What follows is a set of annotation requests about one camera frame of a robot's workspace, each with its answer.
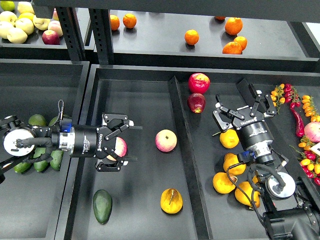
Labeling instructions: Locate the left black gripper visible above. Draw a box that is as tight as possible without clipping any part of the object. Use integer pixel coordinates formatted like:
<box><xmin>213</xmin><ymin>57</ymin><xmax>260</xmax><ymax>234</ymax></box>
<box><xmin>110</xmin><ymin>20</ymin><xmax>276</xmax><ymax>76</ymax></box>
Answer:
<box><xmin>51</xmin><ymin>113</ymin><xmax>143</xmax><ymax>172</ymax></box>

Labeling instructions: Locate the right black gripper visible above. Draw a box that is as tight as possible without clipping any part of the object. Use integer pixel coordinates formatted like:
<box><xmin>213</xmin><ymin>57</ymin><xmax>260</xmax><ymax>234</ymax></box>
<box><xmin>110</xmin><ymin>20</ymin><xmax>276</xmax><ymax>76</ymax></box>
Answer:
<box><xmin>212</xmin><ymin>90</ymin><xmax>277</xmax><ymax>164</ymax></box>

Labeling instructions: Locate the dark green avocado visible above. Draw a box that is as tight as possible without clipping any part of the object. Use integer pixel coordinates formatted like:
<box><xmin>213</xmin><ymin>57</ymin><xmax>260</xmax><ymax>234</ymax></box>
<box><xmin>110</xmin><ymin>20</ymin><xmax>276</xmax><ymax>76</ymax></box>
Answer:
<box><xmin>92</xmin><ymin>189</ymin><xmax>113</xmax><ymax>224</ymax></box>

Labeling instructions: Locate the yellow pear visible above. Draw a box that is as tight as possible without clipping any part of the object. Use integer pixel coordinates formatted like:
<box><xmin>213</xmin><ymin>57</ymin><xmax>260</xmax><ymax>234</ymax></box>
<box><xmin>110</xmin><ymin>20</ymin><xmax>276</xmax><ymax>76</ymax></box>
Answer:
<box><xmin>212</xmin><ymin>172</ymin><xmax>236</xmax><ymax>194</ymax></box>
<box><xmin>212</xmin><ymin>129</ymin><xmax>240</xmax><ymax>149</ymax></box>
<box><xmin>160</xmin><ymin>188</ymin><xmax>183</xmax><ymax>214</ymax></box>
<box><xmin>234</xmin><ymin>181</ymin><xmax>261</xmax><ymax>208</ymax></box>
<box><xmin>223</xmin><ymin>152</ymin><xmax>246</xmax><ymax>176</ymax></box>

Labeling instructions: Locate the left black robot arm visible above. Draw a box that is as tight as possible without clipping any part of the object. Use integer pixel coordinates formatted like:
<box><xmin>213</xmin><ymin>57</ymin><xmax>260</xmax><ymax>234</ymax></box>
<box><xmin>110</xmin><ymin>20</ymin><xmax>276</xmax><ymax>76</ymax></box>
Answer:
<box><xmin>0</xmin><ymin>99</ymin><xmax>142</xmax><ymax>182</ymax></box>

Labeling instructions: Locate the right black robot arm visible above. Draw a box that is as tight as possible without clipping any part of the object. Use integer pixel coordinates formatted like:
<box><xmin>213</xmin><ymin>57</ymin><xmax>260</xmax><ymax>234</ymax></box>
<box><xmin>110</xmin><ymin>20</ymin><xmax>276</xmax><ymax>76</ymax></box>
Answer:
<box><xmin>212</xmin><ymin>91</ymin><xmax>320</xmax><ymax>240</ymax></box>

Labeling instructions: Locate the yellow pear top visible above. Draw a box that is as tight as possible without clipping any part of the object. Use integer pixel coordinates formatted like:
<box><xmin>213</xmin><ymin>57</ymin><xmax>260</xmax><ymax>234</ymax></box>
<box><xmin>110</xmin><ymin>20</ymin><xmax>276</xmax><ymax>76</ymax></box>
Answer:
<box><xmin>212</xmin><ymin>129</ymin><xmax>240</xmax><ymax>149</ymax></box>

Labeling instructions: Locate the green avocado lower right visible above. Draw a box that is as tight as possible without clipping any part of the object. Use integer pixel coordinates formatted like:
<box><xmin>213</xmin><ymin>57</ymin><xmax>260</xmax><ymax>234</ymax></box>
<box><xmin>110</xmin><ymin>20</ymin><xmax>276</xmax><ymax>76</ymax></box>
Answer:
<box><xmin>49</xmin><ymin>150</ymin><xmax>64</xmax><ymax>171</ymax></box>

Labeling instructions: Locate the green avocado top right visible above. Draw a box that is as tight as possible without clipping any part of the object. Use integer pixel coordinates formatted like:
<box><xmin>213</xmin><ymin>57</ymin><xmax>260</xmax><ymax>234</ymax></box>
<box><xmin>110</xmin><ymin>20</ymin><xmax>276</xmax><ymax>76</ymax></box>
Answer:
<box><xmin>48</xmin><ymin>114</ymin><xmax>72</xmax><ymax>126</ymax></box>

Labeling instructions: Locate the green avocado middle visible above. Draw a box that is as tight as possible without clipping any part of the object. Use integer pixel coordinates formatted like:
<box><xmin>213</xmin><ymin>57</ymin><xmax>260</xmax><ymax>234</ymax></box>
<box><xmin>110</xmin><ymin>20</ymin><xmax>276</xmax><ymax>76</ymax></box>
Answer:
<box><xmin>33</xmin><ymin>147</ymin><xmax>49</xmax><ymax>172</ymax></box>

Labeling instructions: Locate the green avocado top left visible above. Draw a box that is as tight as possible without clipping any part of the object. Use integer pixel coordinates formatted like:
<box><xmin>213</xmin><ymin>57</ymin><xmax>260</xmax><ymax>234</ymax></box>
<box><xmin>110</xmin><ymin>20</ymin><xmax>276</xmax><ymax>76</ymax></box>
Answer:
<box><xmin>28</xmin><ymin>114</ymin><xmax>47</xmax><ymax>127</ymax></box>

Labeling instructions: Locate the yellow pear bottom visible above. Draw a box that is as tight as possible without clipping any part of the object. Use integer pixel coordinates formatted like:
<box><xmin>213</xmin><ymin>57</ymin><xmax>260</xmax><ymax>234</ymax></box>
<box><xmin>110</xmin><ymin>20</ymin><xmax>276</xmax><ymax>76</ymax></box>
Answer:
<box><xmin>234</xmin><ymin>181</ymin><xmax>261</xmax><ymax>208</ymax></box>

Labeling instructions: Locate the light green avocado bottom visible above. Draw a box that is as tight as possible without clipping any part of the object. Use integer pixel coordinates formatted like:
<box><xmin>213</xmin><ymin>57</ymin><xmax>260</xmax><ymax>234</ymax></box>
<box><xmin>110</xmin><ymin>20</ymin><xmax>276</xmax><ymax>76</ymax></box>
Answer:
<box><xmin>13</xmin><ymin>162</ymin><xmax>32</xmax><ymax>174</ymax></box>

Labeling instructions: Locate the pink apple left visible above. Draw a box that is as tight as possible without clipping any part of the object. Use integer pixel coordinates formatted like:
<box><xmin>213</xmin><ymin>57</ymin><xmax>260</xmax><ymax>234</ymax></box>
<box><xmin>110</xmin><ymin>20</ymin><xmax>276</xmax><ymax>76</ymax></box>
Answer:
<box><xmin>114</xmin><ymin>137</ymin><xmax>127</xmax><ymax>157</ymax></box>

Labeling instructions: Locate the cherry tomato vine left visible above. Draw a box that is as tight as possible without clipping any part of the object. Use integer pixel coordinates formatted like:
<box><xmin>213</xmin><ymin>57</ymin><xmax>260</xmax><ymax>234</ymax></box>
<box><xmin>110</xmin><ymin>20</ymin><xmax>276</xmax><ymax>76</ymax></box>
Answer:
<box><xmin>270</xmin><ymin>83</ymin><xmax>286</xmax><ymax>113</ymax></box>

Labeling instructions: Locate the dark red apple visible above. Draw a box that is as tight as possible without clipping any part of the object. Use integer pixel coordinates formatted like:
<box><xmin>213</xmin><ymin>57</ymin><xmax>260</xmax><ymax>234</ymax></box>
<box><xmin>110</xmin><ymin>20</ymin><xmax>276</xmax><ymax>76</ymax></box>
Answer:
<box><xmin>187</xmin><ymin>93</ymin><xmax>206</xmax><ymax>114</ymax></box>

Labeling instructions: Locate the bright red apple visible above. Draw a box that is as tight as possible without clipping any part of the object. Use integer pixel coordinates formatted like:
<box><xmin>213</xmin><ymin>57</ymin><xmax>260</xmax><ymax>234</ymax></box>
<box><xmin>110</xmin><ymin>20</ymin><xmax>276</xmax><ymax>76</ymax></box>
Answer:
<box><xmin>188</xmin><ymin>72</ymin><xmax>211</xmax><ymax>94</ymax></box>

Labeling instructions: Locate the red chili pepper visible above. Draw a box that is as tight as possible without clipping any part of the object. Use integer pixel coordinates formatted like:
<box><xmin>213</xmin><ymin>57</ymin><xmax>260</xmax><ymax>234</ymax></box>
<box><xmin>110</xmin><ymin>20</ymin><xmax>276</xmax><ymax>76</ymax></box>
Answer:
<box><xmin>289</xmin><ymin>102</ymin><xmax>305</xmax><ymax>138</ymax></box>

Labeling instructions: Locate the orange on shelf front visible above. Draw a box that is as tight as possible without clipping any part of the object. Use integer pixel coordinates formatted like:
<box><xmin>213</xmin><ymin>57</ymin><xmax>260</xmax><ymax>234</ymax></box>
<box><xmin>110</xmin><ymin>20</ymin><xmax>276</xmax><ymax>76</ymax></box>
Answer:
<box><xmin>222</xmin><ymin>41</ymin><xmax>243</xmax><ymax>55</ymax></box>

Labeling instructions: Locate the orange cherry tomato vine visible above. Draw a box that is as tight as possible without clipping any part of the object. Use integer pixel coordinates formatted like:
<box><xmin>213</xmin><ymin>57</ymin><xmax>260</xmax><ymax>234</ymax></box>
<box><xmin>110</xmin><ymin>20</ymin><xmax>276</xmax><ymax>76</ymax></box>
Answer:
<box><xmin>301</xmin><ymin>95</ymin><xmax>320</xmax><ymax>123</ymax></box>

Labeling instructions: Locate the orange on shelf right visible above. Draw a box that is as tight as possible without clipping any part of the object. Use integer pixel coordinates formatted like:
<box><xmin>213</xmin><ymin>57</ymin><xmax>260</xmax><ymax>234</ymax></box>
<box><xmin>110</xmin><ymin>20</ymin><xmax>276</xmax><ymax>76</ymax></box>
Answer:
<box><xmin>233</xmin><ymin>36</ymin><xmax>248</xmax><ymax>51</ymax></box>

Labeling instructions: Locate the pink apple at right edge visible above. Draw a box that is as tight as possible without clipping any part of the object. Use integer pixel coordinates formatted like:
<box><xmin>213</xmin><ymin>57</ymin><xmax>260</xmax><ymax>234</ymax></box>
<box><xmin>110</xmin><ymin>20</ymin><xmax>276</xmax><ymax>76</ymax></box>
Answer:
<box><xmin>304</xmin><ymin>122</ymin><xmax>320</xmax><ymax>143</ymax></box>

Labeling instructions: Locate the black middle tray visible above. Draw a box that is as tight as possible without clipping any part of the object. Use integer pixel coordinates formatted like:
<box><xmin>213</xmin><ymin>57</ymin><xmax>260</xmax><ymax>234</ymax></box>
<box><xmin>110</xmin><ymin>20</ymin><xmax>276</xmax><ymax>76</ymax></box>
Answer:
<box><xmin>68</xmin><ymin>65</ymin><xmax>320</xmax><ymax>240</ymax></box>

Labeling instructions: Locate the black tray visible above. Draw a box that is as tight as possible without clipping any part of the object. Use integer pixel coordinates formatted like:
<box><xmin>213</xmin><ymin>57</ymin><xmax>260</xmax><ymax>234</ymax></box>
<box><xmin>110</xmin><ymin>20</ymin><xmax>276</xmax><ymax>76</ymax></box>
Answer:
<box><xmin>68</xmin><ymin>65</ymin><xmax>320</xmax><ymax>240</ymax></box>
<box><xmin>0</xmin><ymin>59</ymin><xmax>89</xmax><ymax>240</ymax></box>

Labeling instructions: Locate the large orange on shelf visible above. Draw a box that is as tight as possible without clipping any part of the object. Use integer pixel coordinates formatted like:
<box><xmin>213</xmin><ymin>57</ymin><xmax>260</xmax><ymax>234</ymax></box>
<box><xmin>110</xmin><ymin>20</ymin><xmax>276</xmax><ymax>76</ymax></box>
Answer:
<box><xmin>224</xmin><ymin>17</ymin><xmax>243</xmax><ymax>36</ymax></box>

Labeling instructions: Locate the orange on shelf centre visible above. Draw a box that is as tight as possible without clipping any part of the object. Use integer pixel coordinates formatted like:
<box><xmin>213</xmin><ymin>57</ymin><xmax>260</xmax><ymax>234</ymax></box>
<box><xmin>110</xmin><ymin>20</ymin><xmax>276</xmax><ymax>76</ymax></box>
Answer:
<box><xmin>184</xmin><ymin>29</ymin><xmax>200</xmax><ymax>46</ymax></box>

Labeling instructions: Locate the black left tray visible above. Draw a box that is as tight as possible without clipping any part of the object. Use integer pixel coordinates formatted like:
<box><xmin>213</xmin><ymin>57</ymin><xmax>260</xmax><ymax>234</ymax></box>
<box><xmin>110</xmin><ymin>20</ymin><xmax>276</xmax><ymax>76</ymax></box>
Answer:
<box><xmin>0</xmin><ymin>59</ymin><xmax>89</xmax><ymax>240</ymax></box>

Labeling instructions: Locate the red apple on shelf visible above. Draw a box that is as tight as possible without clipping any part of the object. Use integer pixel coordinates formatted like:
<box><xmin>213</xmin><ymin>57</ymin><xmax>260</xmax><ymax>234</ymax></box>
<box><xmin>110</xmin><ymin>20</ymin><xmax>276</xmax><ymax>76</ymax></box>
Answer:
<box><xmin>42</xmin><ymin>29</ymin><xmax>60</xmax><ymax>45</ymax></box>

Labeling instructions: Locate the orange on shelf left edge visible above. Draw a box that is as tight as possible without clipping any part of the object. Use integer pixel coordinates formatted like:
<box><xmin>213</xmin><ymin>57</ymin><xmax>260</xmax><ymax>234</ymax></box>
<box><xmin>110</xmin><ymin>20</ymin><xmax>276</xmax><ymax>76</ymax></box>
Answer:
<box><xmin>109</xmin><ymin>14</ymin><xmax>120</xmax><ymax>31</ymax></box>

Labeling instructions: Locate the pale yellow apple front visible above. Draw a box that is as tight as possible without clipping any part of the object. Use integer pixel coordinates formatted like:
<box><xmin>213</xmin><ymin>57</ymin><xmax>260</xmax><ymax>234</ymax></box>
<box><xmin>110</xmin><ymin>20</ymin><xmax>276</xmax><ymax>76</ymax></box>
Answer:
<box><xmin>7</xmin><ymin>27</ymin><xmax>28</xmax><ymax>44</ymax></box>

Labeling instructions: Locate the black shelf post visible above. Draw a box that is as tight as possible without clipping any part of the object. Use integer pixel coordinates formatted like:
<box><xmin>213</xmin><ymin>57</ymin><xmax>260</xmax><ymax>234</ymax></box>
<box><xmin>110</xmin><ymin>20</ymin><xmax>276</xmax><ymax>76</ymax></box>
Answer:
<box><xmin>88</xmin><ymin>8</ymin><xmax>115</xmax><ymax>65</ymax></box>

